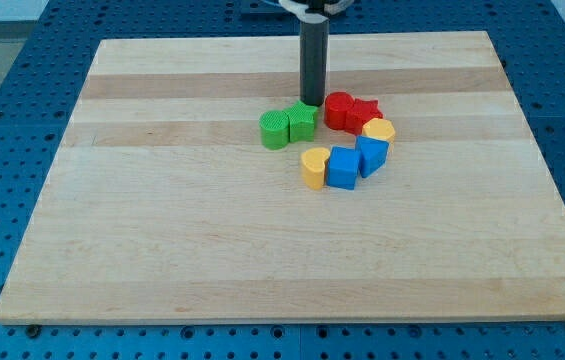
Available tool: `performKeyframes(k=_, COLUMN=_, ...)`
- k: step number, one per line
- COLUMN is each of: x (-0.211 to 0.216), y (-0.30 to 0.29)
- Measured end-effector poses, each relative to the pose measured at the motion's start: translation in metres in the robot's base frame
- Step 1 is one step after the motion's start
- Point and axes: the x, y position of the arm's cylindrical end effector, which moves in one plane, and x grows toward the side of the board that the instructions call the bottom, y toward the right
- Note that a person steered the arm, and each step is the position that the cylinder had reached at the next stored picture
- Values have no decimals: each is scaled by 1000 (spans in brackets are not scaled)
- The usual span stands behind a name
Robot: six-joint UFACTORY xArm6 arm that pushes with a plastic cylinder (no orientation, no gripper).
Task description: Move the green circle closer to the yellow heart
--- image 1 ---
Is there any green circle block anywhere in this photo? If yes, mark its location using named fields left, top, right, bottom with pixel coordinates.
left=259, top=110, right=290, bottom=150

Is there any yellow heart block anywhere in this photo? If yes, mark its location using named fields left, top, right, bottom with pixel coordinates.
left=300, top=147, right=331, bottom=190

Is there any red circle block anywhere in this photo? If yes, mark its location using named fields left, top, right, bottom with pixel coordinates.
left=324, top=92, right=354, bottom=130

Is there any blue cube block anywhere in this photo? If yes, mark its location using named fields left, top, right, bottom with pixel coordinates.
left=326, top=146, right=361, bottom=190

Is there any green star block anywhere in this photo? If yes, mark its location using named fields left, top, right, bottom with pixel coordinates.
left=283, top=100, right=318, bottom=143

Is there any blue triangle block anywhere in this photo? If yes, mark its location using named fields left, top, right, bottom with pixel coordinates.
left=355, top=136, right=390, bottom=178

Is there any red star block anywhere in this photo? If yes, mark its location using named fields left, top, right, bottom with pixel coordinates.
left=344, top=98, right=384, bottom=135

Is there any yellow hexagon block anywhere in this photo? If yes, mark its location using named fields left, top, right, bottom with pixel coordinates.
left=359, top=118, right=396, bottom=150

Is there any wooden board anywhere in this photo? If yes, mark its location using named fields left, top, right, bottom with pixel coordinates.
left=0, top=31, right=565, bottom=326

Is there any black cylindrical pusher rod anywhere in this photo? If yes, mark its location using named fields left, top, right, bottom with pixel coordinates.
left=300, top=20, right=329, bottom=107

